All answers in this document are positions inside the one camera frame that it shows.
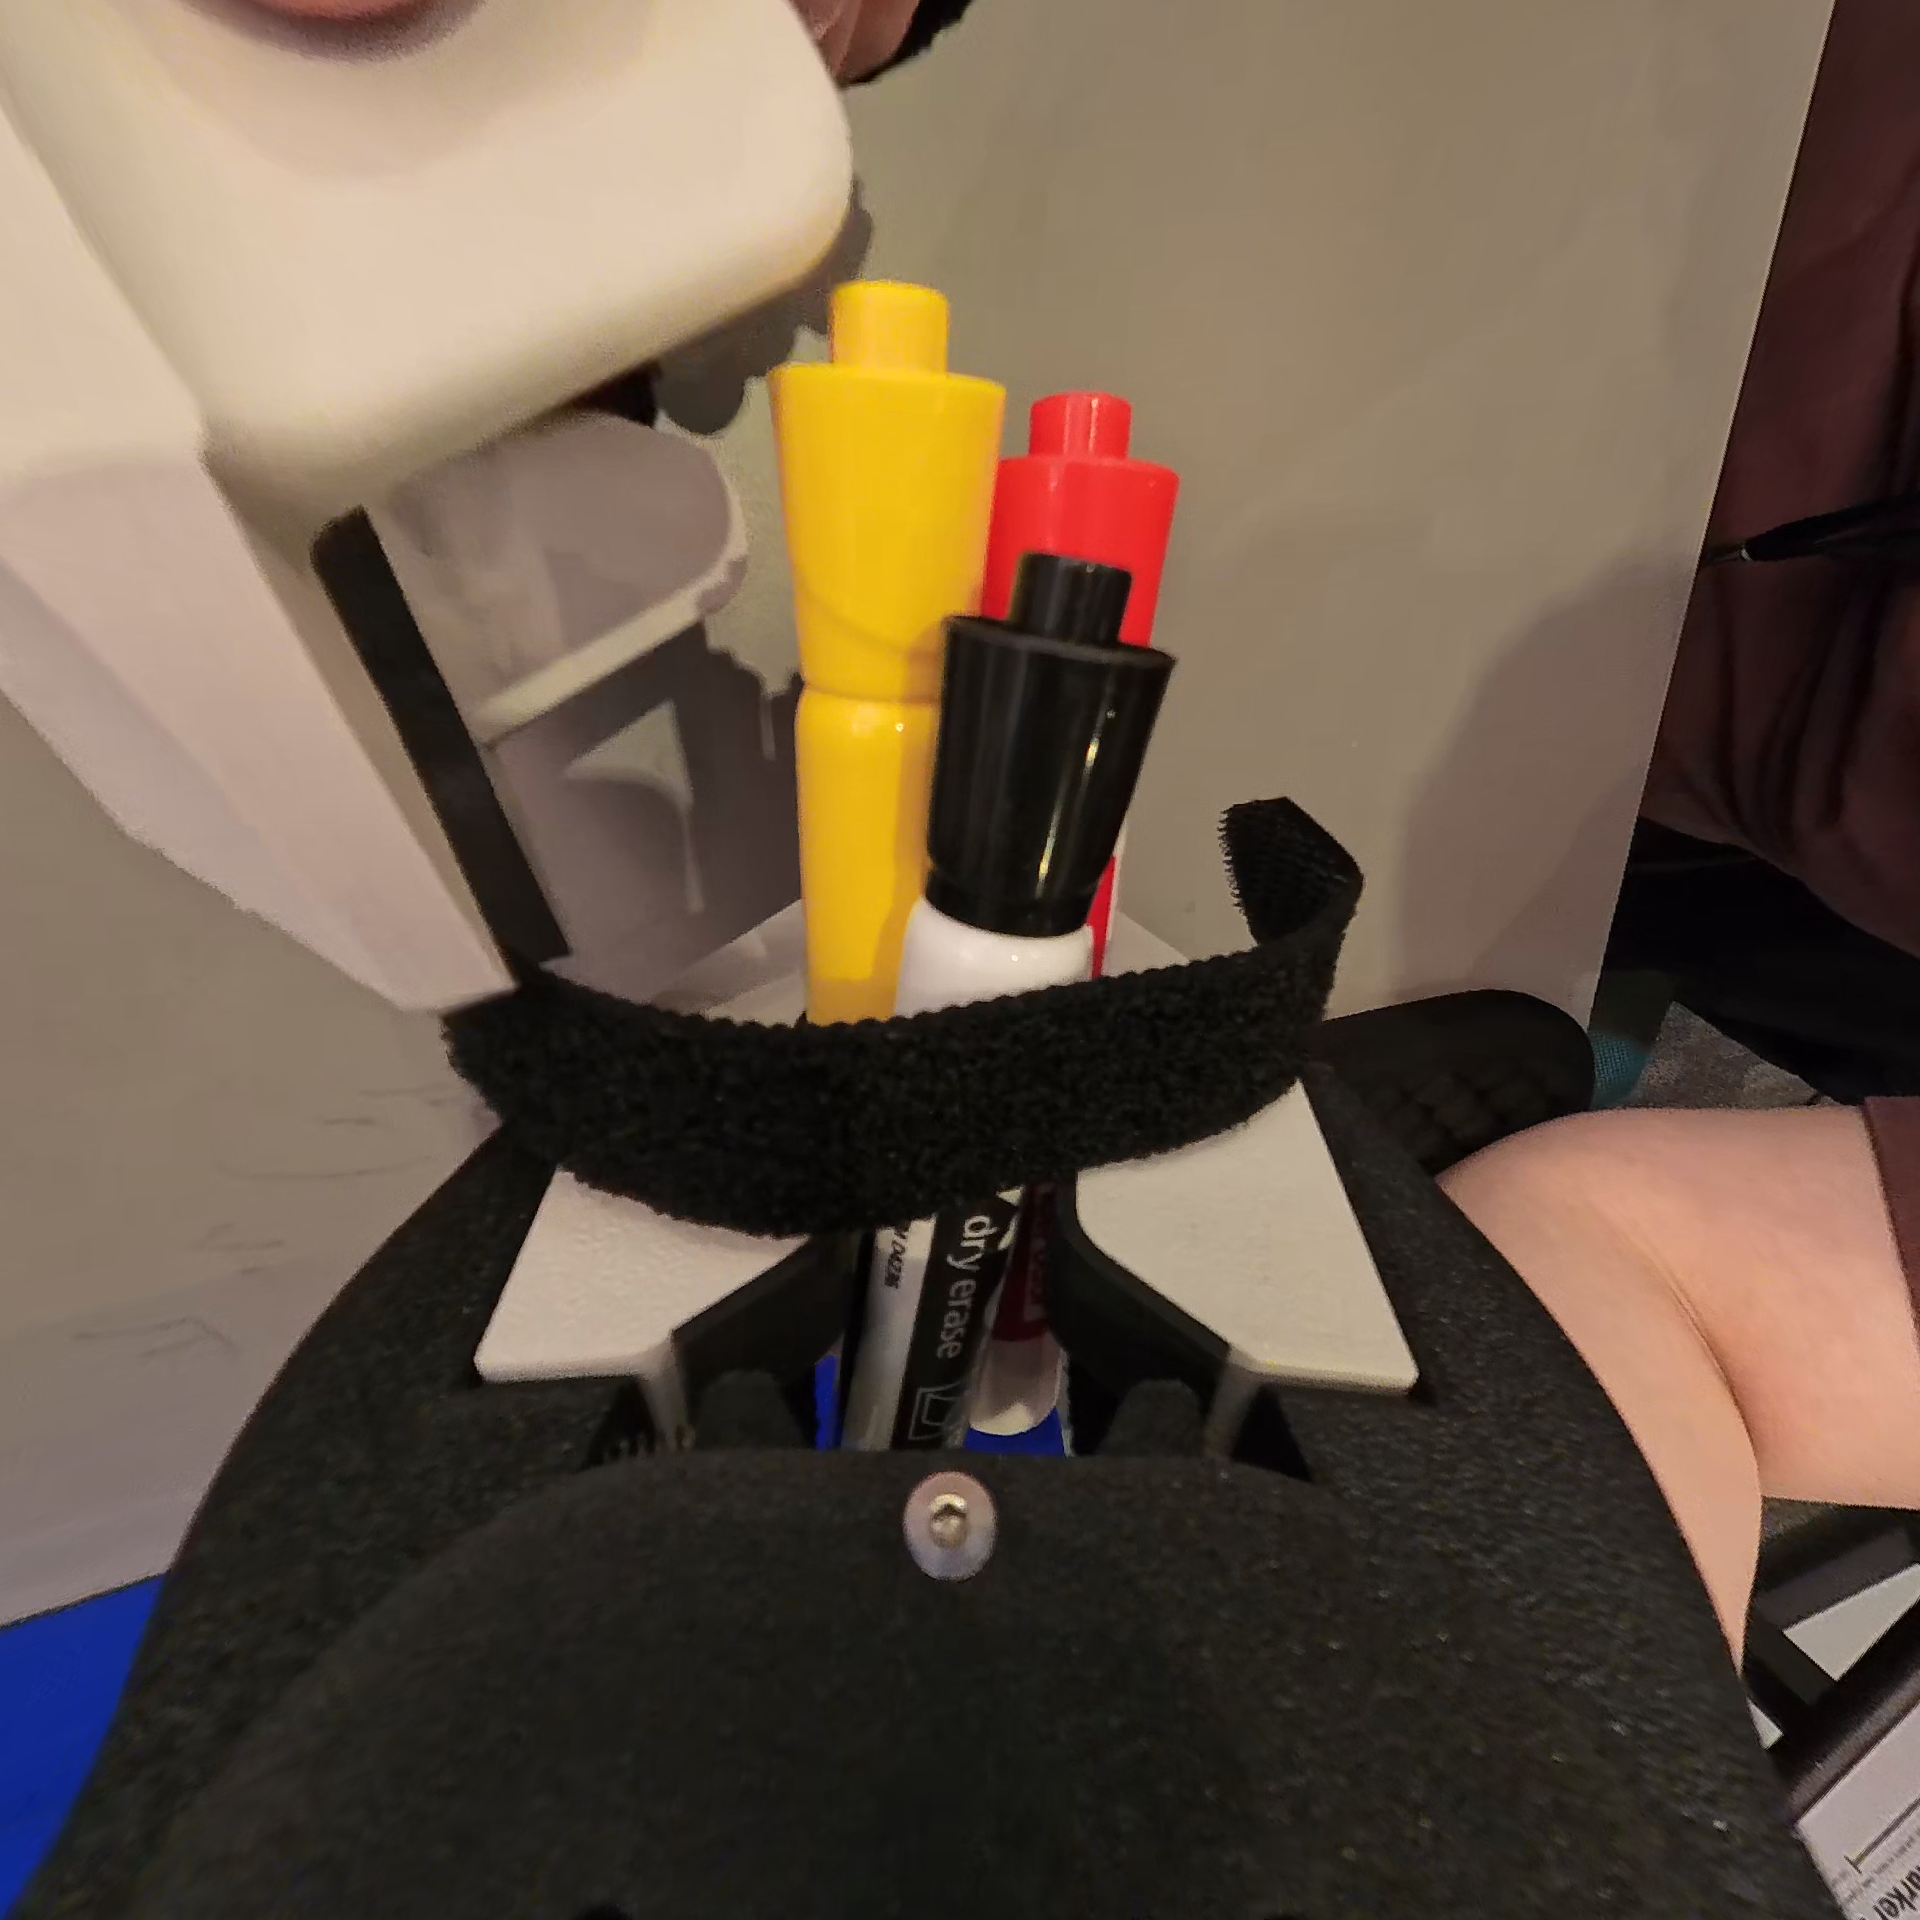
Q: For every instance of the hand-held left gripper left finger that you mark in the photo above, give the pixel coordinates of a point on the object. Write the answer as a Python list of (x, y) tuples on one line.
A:
[(599, 1307)]

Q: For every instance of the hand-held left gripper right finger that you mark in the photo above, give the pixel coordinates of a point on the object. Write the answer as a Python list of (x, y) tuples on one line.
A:
[(1276, 1244)]

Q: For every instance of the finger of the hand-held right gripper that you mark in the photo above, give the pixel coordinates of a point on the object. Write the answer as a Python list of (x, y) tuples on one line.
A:
[(196, 646), (587, 525)]

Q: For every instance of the yellow marker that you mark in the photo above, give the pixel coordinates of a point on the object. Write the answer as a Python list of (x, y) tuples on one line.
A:
[(879, 525)]

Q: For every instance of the red cap marker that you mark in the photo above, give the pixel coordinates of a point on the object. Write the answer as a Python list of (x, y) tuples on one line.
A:
[(1090, 511)]

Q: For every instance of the black cap marker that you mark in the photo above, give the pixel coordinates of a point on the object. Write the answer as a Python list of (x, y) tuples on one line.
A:
[(1036, 751)]

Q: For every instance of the person's left forearm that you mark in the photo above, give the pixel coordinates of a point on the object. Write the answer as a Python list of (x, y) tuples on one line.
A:
[(1636, 1289)]

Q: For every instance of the person's right hand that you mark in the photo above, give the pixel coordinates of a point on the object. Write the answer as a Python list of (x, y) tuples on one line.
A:
[(862, 37)]

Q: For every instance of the dark trousers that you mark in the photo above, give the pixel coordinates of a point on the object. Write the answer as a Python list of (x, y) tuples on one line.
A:
[(1741, 961)]

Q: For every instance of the blue plastic bin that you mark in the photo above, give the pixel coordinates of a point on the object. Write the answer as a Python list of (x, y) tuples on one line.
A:
[(61, 1757)]

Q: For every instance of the black framed tag sign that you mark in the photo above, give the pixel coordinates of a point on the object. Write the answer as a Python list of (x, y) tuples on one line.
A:
[(1868, 1829)]

